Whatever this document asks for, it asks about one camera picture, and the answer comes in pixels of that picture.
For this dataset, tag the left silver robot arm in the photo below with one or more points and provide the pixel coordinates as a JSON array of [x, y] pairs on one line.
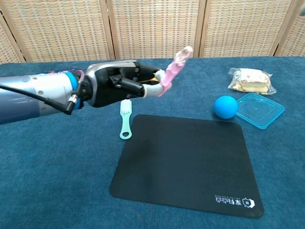
[[31, 97]]

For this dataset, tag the blue ball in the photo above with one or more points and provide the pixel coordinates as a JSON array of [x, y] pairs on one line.
[[226, 107]]

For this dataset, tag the blue transparent plastic lid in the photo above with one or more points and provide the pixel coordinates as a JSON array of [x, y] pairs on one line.
[[259, 111]]

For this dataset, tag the mint green brush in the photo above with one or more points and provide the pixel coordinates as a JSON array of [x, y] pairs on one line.
[[125, 121]]

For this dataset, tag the blue carpet table cover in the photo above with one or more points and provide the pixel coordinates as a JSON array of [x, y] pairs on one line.
[[59, 167]]

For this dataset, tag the bagged bread snack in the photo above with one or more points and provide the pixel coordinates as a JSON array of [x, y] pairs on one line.
[[250, 81]]

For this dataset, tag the woven rattan folding screen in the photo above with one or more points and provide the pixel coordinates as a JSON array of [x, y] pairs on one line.
[[152, 26]]

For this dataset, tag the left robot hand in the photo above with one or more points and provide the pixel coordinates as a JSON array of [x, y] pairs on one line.
[[112, 81]]

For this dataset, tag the black mouse pad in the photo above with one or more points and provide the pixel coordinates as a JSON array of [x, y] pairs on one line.
[[188, 164]]

